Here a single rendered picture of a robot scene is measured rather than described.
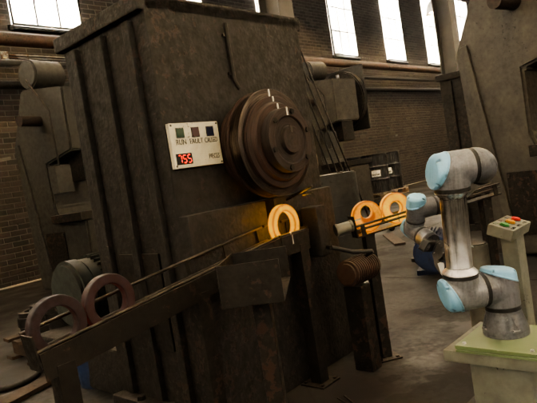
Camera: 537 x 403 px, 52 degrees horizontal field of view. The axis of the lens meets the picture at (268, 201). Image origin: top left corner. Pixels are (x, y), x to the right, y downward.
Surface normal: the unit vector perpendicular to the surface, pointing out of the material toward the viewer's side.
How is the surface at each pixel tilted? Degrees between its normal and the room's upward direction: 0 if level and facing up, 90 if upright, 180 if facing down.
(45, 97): 90
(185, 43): 90
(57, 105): 90
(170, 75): 90
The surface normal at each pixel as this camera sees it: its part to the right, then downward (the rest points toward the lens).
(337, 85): 0.66, -0.04
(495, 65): -0.82, 0.16
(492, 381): -0.68, 0.14
